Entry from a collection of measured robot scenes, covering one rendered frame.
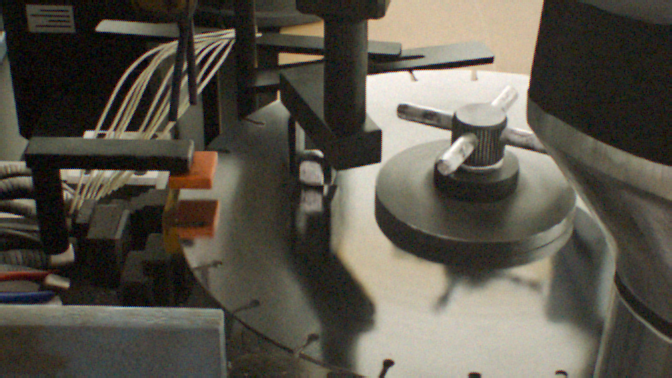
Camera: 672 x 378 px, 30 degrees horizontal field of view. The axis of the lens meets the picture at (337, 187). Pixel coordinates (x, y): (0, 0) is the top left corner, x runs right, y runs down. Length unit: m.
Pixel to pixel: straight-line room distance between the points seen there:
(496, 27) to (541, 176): 0.70
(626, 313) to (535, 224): 0.51
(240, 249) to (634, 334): 0.51
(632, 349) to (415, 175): 0.55
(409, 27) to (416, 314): 0.81
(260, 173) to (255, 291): 0.12
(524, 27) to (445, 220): 0.76
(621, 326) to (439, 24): 1.25
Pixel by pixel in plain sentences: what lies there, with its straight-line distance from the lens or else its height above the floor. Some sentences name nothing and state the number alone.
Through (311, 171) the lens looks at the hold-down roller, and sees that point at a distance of 0.70.
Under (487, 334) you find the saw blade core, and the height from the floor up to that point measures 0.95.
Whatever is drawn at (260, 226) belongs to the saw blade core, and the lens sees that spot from 0.68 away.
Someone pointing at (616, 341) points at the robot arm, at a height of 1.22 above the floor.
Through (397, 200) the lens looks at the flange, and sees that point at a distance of 0.68.
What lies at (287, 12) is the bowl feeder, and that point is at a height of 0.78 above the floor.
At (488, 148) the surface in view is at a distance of 0.67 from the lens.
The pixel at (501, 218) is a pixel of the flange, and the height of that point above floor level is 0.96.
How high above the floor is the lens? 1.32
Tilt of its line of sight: 31 degrees down
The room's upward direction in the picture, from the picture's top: straight up
